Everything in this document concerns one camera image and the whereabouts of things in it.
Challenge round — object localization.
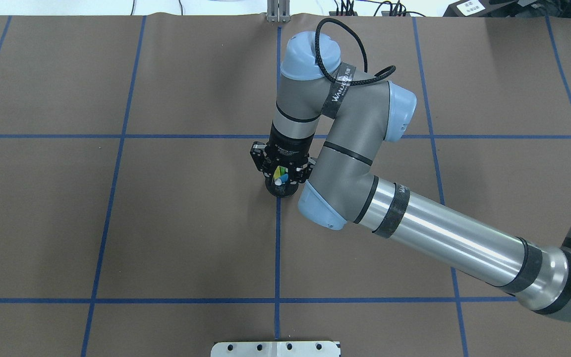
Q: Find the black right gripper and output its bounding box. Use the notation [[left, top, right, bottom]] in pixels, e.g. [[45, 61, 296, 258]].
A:
[[250, 125, 315, 183]]

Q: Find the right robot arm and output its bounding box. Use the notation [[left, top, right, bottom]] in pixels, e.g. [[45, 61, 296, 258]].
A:
[[250, 31, 571, 322]]

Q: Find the black mesh pen cup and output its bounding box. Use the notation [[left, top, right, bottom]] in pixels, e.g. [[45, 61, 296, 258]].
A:
[[264, 173, 300, 197]]

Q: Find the black box with label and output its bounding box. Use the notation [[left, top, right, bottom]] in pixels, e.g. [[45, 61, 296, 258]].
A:
[[442, 0, 492, 18]]

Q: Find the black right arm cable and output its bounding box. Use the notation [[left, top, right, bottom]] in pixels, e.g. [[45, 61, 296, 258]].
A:
[[314, 18, 397, 86]]

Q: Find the aluminium frame post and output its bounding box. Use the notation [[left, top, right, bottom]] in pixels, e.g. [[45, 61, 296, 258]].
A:
[[266, 0, 291, 23]]

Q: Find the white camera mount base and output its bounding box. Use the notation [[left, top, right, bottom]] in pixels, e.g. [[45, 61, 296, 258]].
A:
[[210, 341, 342, 357]]

